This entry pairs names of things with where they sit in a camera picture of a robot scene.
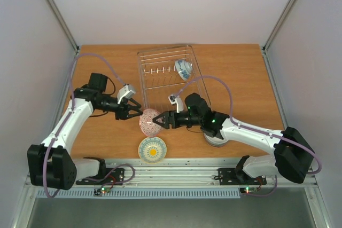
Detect pink patterned bowl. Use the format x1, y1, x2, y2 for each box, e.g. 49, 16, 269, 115
139, 108, 162, 137

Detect yellow patterned bowl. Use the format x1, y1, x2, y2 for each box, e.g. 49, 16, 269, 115
138, 137, 167, 164

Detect white upturned bowl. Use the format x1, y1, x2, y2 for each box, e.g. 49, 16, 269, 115
204, 133, 228, 141

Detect blue floral white bowl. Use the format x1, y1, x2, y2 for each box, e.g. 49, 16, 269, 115
175, 60, 193, 81

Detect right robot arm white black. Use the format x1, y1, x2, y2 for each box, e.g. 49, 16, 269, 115
152, 93, 314, 184

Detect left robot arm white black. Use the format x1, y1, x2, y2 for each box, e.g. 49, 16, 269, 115
27, 73, 143, 190

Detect bowl under white bowl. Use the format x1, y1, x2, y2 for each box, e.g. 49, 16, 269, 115
208, 140, 227, 147

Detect left circuit board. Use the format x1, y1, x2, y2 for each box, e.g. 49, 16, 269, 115
94, 187, 111, 196

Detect circuit board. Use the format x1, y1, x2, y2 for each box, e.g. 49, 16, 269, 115
94, 187, 111, 196
240, 186, 261, 194

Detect right circuit board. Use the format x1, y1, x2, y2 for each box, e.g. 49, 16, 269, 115
240, 186, 261, 194

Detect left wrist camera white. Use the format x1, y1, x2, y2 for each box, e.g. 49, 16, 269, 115
117, 84, 136, 104

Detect wire dish rack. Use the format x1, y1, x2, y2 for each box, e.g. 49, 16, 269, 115
137, 45, 202, 113

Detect aluminium frame rails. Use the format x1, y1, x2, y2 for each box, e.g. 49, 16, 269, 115
25, 0, 318, 188

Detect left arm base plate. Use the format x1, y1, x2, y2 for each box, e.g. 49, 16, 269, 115
75, 168, 125, 186

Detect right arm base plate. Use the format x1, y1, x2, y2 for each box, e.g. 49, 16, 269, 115
214, 168, 267, 186

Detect grey slotted cable duct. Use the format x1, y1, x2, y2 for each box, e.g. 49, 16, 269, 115
36, 189, 241, 200

